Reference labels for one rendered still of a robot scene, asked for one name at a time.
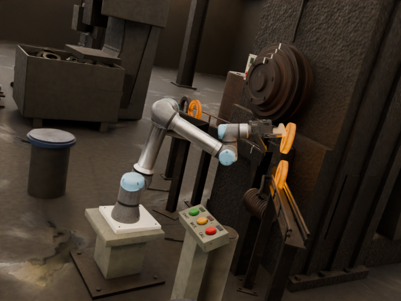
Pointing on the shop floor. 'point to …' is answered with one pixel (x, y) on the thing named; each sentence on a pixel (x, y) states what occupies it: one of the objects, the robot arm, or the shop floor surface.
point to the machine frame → (330, 135)
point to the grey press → (124, 43)
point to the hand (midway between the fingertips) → (288, 134)
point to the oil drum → (230, 95)
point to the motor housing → (248, 230)
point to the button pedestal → (196, 252)
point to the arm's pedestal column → (115, 269)
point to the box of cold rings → (65, 88)
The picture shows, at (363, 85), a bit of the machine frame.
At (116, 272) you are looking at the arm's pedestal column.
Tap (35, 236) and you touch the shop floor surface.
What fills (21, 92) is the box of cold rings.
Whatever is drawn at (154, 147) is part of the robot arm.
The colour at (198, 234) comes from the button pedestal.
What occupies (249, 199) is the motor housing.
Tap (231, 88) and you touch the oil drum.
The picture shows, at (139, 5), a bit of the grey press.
